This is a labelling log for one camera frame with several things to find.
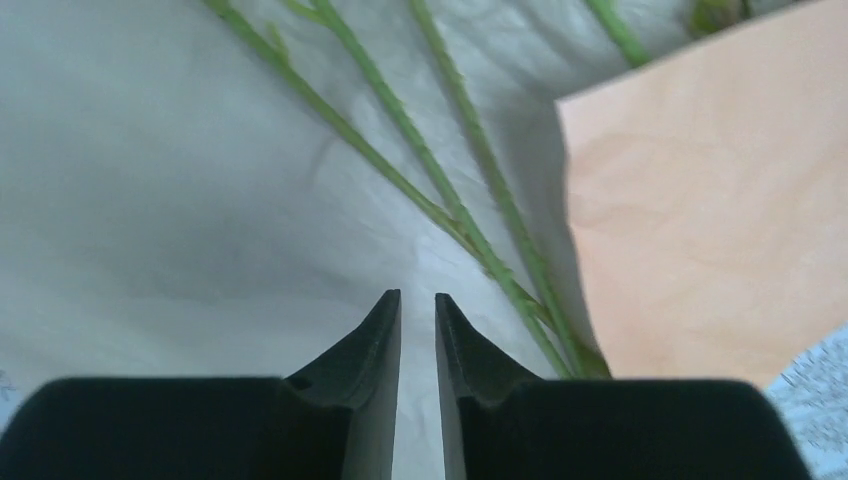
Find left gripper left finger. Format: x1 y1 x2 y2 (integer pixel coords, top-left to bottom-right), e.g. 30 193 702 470
1 290 401 480

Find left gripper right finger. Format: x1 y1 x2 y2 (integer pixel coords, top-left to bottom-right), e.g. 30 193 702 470
435 293 810 480

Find pink rose stems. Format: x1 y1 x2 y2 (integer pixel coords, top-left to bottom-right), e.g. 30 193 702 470
208 1 672 379

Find beige orange wrapping paper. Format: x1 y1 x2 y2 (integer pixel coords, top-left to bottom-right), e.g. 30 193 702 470
0 0 848 480

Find floral table cloth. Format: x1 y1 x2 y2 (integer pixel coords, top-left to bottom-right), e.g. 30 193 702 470
0 324 848 480

